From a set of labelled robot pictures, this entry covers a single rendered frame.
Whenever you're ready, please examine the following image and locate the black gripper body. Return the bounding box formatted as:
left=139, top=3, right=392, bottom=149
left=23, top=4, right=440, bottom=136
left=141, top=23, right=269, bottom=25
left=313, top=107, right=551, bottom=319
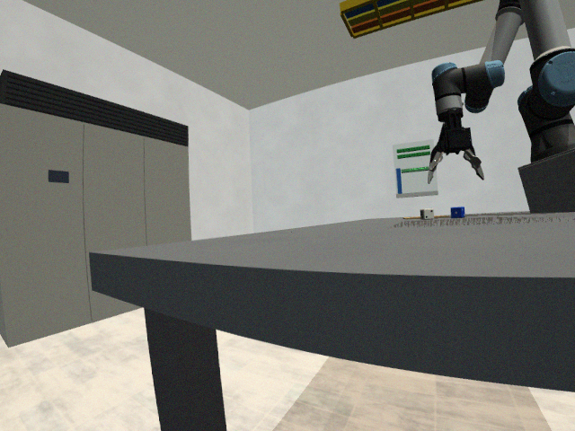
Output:
left=438, top=108, right=473, bottom=155

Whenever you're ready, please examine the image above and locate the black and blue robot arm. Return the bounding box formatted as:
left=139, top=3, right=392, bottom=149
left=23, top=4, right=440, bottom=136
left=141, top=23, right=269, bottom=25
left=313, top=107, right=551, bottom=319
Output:
left=431, top=0, right=575, bottom=163

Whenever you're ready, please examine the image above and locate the white die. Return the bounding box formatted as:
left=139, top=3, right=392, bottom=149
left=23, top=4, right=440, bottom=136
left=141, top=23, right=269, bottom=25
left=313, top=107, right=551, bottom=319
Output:
left=420, top=208, right=434, bottom=220

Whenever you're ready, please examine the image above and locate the blue die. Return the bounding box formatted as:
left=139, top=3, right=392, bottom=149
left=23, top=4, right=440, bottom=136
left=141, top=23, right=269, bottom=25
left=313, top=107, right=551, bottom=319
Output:
left=451, top=207, right=464, bottom=218

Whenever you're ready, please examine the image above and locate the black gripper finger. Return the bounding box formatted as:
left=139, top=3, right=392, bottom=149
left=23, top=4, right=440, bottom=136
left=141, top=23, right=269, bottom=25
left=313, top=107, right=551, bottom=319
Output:
left=428, top=141, right=444, bottom=184
left=464, top=146, right=484, bottom=180

